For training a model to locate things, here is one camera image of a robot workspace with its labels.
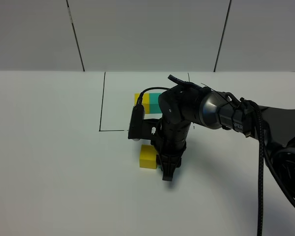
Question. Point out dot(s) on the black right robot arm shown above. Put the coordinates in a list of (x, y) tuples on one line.
[(273, 128)]

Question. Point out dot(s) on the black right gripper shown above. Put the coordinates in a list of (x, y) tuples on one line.
[(170, 143)]

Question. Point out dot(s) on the template yellow cube block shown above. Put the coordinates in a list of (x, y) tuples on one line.
[(145, 101)]

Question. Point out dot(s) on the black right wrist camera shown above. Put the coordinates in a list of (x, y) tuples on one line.
[(141, 128)]

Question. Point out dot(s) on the template teal cube block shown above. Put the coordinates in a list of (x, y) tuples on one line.
[(153, 103)]

